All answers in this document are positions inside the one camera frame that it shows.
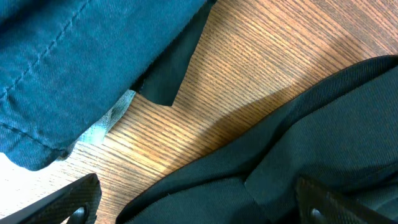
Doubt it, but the black polo shirt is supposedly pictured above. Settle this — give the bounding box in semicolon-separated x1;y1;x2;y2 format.
116;55;397;223

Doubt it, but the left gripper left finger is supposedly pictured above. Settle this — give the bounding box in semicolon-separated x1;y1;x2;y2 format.
1;173;102;224

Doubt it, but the folded light grey garment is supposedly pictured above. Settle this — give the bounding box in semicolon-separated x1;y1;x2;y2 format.
57;90;136;161

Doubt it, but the folded navy blue garment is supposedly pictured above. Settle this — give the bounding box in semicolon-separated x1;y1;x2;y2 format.
1;0;205;171

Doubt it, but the folded black garment in stack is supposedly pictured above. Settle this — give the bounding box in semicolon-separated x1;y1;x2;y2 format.
131;1;216;106

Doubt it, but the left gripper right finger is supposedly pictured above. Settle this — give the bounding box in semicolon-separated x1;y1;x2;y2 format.
295;176;397;224

